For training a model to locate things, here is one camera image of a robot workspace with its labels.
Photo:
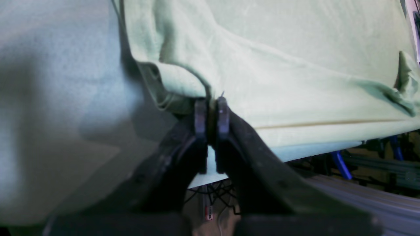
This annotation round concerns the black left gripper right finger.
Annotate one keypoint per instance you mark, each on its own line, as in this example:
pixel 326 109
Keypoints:
pixel 274 200

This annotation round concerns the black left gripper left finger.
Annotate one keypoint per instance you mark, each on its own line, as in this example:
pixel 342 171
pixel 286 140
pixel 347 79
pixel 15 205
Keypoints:
pixel 150 200

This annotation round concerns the light green T-shirt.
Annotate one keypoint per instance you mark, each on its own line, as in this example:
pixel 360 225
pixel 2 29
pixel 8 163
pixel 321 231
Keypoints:
pixel 298 71

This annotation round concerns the blue orange clamp bottom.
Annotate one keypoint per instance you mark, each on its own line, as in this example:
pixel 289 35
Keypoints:
pixel 372 145

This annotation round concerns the green table cover cloth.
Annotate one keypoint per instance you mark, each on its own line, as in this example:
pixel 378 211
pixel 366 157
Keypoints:
pixel 75 110

